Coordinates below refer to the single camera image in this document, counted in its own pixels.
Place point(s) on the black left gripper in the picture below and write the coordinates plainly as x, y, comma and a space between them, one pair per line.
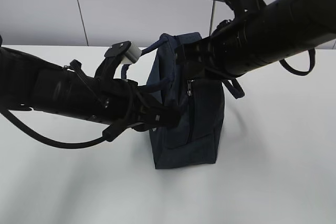
148, 113

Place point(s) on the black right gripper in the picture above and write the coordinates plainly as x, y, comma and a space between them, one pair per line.
198, 60

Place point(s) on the dark navy lunch bag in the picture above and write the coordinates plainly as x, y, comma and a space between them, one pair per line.
200, 102

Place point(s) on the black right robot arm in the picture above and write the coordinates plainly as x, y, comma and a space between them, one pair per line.
259, 34

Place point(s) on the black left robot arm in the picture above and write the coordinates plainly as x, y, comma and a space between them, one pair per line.
28, 82

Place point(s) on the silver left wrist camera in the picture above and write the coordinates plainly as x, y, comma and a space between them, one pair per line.
127, 51

